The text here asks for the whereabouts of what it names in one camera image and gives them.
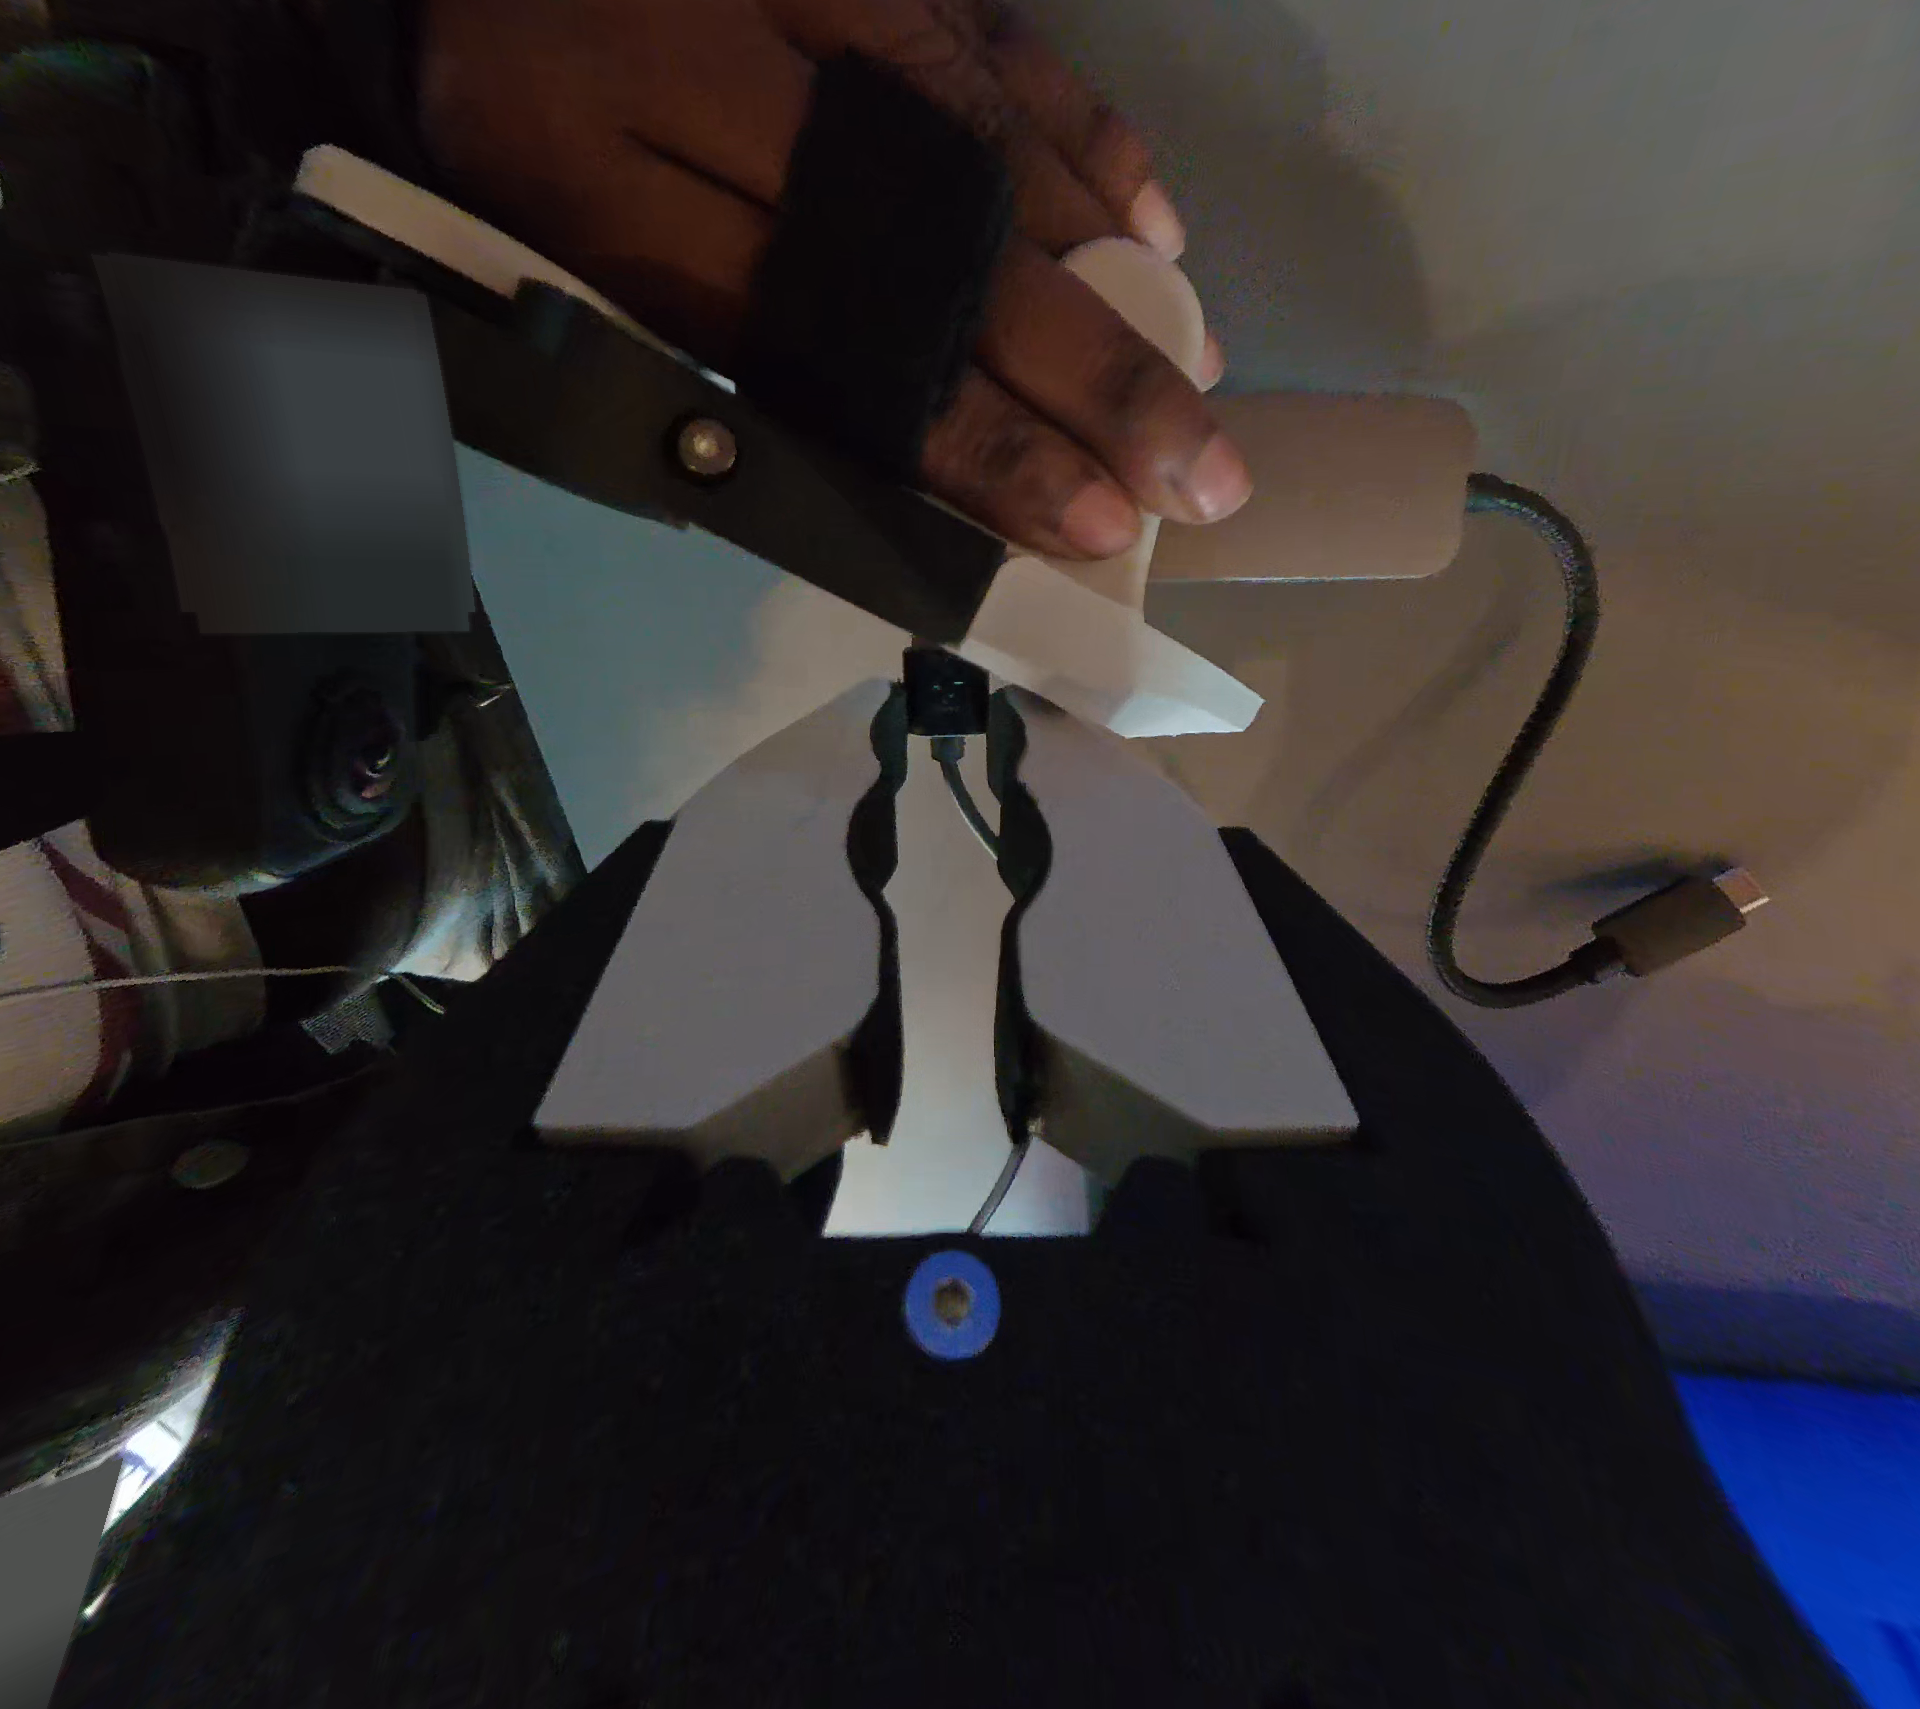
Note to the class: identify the person's patterned jacket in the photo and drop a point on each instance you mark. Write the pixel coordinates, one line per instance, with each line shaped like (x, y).
(90, 992)

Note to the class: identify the blue plastic bin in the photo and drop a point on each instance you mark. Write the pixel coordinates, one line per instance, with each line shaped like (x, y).
(1832, 1513)

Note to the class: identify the person's left hand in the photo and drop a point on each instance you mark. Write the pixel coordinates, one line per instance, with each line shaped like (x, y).
(647, 13)

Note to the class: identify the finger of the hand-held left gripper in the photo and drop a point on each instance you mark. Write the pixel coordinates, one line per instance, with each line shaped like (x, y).
(1081, 644)
(1148, 283)

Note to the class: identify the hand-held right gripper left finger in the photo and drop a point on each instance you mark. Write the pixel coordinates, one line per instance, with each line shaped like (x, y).
(721, 974)

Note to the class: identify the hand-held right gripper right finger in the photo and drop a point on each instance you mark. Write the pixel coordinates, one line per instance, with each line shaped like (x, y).
(1169, 974)

